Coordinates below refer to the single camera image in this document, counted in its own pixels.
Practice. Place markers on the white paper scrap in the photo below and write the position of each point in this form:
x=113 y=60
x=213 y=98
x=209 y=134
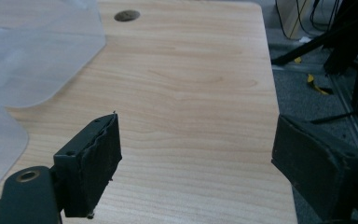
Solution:
x=305 y=39

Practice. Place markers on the yellow tape strip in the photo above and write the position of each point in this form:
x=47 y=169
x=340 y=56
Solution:
x=315 y=85

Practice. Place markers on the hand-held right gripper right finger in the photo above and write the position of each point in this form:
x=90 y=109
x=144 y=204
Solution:
x=310 y=161

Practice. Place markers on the aluminium floor rail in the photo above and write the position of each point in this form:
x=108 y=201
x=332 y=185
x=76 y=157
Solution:
x=346 y=102

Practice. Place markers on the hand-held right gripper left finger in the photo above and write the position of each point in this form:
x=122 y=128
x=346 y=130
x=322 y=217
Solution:
x=87 y=168

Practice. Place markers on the translucent plastic sheet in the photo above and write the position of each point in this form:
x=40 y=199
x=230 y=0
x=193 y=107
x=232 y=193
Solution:
x=28 y=56

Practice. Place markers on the small yellow tape piece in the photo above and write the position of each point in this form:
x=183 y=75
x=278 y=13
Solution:
x=298 y=60

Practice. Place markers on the black tripod stand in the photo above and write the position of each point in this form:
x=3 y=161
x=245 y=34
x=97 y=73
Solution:
x=341 y=59

